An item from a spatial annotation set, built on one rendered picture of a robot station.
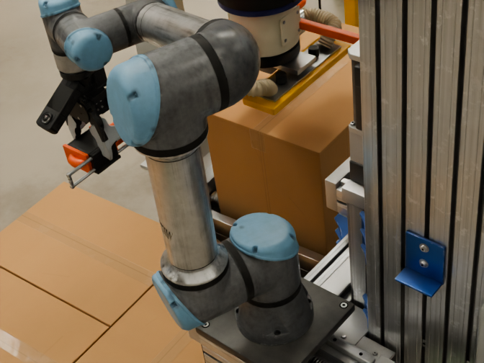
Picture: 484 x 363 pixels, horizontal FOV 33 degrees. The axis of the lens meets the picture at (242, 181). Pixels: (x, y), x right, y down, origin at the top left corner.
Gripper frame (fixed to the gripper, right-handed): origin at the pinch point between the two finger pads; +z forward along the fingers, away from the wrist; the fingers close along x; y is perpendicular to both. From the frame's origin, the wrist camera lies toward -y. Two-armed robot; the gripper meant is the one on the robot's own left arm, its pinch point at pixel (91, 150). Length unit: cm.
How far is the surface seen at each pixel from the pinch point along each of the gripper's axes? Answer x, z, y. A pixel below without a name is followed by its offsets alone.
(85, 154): -2.3, -2.1, -3.2
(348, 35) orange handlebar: -21, -1, 64
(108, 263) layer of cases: 37, 70, 18
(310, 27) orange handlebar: -10, 0, 64
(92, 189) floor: 128, 125, 77
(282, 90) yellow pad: -11, 11, 51
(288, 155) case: -8, 34, 53
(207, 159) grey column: 97, 123, 119
